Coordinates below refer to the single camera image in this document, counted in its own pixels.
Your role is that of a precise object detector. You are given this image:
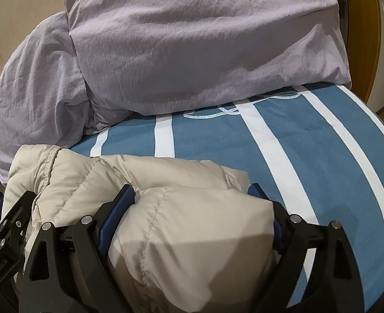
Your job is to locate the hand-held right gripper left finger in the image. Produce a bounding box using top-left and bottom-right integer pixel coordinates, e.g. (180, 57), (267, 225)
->
(19, 184), (136, 313)

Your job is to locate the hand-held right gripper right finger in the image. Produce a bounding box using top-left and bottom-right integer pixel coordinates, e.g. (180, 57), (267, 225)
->
(247, 183), (365, 313)

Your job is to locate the beige down jacket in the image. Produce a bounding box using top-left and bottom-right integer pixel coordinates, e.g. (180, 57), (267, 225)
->
(1, 144), (277, 313)

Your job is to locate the blue white striped bed sheet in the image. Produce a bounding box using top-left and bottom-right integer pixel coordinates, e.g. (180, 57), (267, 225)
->
(70, 81), (384, 313)

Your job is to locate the lavender pillow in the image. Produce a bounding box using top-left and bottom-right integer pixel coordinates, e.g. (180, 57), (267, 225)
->
(0, 11), (137, 185)
(62, 0), (353, 128)

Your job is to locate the wooden door frame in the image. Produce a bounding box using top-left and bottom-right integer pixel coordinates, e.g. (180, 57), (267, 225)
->
(363, 0), (384, 105)

